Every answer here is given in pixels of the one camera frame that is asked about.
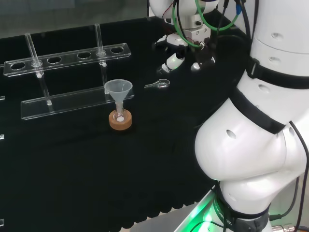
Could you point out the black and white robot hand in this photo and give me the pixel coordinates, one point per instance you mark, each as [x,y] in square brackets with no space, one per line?
[204,54]

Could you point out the translucent plastic funnel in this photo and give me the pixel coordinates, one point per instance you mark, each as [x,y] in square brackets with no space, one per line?
[118,88]

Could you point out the glass round-bottom flask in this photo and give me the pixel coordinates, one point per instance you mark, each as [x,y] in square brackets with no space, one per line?
[120,116]

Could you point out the clear funnel stand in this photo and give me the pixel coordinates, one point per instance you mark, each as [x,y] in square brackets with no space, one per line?
[72,105]

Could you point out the black cloth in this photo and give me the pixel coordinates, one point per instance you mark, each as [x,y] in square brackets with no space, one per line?
[96,164]

